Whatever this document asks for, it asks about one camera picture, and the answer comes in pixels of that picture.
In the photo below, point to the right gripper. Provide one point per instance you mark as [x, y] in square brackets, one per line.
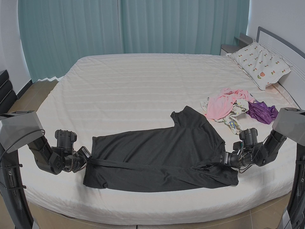
[232, 159]

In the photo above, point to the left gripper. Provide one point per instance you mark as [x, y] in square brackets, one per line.
[81, 161]

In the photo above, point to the black T-shirt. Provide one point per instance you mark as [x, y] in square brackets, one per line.
[154, 151]

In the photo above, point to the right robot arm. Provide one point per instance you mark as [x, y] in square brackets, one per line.
[286, 120]

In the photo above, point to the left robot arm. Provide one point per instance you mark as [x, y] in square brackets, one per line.
[21, 130]

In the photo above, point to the bed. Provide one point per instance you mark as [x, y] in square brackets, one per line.
[143, 92]

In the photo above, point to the white printed garment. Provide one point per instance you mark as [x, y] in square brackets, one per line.
[232, 124]

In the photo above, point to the pink garment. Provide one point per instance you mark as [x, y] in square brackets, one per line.
[219, 107]

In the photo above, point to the purple garment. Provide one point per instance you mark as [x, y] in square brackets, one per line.
[261, 113]

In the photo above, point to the white printed pillow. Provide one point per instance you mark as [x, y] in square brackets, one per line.
[259, 63]

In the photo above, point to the black chest of drawers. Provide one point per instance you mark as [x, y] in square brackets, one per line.
[6, 92]

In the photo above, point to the grey bedside table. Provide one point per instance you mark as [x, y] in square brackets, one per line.
[228, 48]

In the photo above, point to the blue-green curtain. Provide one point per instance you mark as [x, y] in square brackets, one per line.
[71, 32]
[178, 20]

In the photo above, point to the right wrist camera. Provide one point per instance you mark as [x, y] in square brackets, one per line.
[238, 147]

